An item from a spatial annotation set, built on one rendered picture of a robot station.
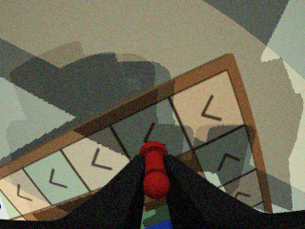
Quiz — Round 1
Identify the blue die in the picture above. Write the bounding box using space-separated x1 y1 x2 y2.
145 220 172 229

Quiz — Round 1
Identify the red pawn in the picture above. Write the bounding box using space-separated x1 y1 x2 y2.
138 141 171 198

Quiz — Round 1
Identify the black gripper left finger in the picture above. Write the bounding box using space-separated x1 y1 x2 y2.
0 156 145 229

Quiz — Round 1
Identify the brown wooden board border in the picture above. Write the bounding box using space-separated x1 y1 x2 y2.
0 53 273 221

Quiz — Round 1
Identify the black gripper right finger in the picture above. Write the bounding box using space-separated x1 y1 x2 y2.
164 156 305 229

